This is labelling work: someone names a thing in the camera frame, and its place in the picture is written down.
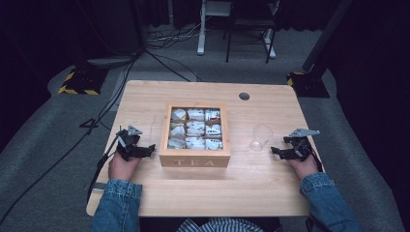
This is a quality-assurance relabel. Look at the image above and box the person's striped shirt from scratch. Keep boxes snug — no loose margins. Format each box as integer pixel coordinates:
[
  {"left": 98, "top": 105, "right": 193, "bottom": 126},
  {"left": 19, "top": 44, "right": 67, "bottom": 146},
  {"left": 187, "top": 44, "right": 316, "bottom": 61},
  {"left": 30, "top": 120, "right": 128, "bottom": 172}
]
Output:
[{"left": 176, "top": 217, "right": 266, "bottom": 232}]

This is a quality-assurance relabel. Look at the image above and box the clear plastic cup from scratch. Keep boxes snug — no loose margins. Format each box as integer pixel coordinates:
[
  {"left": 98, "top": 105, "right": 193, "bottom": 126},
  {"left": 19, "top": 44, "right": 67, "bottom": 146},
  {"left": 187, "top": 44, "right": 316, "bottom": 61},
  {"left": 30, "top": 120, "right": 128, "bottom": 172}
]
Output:
[{"left": 249, "top": 124, "right": 275, "bottom": 153}]

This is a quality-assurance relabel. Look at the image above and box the right hand-held gripper black cable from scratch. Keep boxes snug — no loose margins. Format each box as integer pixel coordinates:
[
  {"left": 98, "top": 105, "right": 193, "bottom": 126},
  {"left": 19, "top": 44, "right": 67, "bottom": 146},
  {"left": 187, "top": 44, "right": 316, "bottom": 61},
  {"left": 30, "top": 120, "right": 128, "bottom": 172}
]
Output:
[{"left": 307, "top": 144, "right": 325, "bottom": 174}]

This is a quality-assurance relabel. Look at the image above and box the bundle of floor cables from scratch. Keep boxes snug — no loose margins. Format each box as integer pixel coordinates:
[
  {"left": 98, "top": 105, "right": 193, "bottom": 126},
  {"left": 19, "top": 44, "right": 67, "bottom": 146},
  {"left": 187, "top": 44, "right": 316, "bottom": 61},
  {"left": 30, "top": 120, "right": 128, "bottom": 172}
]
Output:
[{"left": 146, "top": 21, "right": 208, "bottom": 50}]

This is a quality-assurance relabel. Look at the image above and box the long black floor cable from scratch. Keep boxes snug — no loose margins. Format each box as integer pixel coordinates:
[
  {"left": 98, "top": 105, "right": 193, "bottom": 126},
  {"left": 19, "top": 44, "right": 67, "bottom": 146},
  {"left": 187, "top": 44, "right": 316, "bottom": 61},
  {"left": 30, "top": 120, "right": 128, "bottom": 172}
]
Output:
[{"left": 0, "top": 57, "right": 138, "bottom": 226}]

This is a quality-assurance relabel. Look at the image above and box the black slanted stand pole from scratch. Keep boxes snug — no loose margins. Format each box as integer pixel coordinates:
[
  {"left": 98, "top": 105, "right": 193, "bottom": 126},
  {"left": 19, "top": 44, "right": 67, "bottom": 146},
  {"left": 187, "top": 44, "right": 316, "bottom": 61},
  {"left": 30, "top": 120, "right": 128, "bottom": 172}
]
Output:
[{"left": 301, "top": 0, "right": 355, "bottom": 73}]

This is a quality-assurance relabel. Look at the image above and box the group of white tea bags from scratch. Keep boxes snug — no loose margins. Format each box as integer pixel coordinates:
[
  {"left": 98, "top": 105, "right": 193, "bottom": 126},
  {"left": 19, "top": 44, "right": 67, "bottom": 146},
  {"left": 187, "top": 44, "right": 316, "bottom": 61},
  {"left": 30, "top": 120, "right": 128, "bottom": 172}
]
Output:
[{"left": 167, "top": 107, "right": 224, "bottom": 151}]

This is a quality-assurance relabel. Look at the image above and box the person's left hand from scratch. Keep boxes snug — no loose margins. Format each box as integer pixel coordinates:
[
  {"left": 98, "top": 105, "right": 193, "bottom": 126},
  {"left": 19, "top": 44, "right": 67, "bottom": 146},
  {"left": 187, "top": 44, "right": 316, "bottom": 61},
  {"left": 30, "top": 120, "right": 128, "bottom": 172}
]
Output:
[{"left": 107, "top": 150, "right": 143, "bottom": 183}]

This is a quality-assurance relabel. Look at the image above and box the white desk frame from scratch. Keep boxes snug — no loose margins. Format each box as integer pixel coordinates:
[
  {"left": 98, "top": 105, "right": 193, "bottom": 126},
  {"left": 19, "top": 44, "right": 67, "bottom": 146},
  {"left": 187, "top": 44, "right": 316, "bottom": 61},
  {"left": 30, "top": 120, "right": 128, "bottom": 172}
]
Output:
[{"left": 196, "top": 0, "right": 278, "bottom": 60}]

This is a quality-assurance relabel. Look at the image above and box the wooden tea box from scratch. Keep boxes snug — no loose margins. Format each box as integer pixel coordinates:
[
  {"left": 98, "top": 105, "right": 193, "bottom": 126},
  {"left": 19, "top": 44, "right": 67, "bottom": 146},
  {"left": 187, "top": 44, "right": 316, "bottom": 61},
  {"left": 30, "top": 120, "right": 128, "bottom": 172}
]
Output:
[{"left": 159, "top": 101, "right": 232, "bottom": 169}]

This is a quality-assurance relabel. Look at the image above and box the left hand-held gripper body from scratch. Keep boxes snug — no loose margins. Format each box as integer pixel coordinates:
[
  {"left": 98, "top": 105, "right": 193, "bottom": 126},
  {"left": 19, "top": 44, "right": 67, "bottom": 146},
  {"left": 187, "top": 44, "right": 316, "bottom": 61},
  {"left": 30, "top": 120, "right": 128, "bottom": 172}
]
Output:
[{"left": 115, "top": 125, "right": 144, "bottom": 161}]

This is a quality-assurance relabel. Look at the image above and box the black yellow striped stand base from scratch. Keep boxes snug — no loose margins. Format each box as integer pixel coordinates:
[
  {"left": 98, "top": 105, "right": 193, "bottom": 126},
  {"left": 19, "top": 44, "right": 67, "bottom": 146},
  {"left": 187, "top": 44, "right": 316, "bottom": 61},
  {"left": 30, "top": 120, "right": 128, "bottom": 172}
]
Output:
[
  {"left": 286, "top": 70, "right": 331, "bottom": 99},
  {"left": 57, "top": 65, "right": 109, "bottom": 97}
]

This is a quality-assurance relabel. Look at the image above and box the hand-held gripper black cable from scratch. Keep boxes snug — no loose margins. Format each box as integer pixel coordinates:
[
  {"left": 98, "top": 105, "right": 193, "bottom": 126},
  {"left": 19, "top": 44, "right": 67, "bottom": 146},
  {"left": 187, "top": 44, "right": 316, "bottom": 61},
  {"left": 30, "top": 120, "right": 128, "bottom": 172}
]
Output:
[
  {"left": 85, "top": 130, "right": 126, "bottom": 205},
  {"left": 307, "top": 144, "right": 325, "bottom": 174}
]

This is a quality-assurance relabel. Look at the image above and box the left hand-held gripper black cable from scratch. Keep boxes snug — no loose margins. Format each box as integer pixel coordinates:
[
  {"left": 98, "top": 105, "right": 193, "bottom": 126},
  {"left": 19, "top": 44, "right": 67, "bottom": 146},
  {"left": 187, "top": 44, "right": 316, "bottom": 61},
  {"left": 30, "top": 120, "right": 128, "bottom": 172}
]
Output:
[{"left": 85, "top": 130, "right": 126, "bottom": 205}]

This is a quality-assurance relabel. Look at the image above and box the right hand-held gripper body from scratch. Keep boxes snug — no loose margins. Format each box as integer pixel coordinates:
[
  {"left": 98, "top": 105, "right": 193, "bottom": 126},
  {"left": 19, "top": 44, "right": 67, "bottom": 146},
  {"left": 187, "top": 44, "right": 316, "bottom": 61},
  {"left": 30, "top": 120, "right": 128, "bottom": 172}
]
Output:
[{"left": 282, "top": 128, "right": 322, "bottom": 161}]

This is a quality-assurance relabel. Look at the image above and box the thin black floor cable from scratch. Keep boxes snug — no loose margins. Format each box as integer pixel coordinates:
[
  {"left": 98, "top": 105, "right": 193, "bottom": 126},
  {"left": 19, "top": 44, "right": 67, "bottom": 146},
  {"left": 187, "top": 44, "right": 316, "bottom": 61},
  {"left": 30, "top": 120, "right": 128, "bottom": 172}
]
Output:
[{"left": 144, "top": 48, "right": 203, "bottom": 83}]

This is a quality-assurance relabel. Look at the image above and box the black chair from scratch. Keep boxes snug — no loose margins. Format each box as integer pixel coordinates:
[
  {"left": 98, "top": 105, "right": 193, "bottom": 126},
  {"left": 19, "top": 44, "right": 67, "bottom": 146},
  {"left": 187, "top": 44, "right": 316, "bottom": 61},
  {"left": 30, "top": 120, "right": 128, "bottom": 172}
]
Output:
[{"left": 224, "top": 0, "right": 280, "bottom": 65}]

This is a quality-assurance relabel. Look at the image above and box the person's right hand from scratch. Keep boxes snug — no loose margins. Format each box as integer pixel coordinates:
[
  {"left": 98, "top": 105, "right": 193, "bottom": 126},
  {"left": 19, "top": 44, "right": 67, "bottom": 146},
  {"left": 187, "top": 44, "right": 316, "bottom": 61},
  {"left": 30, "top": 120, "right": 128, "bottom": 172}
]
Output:
[{"left": 285, "top": 154, "right": 320, "bottom": 181}]

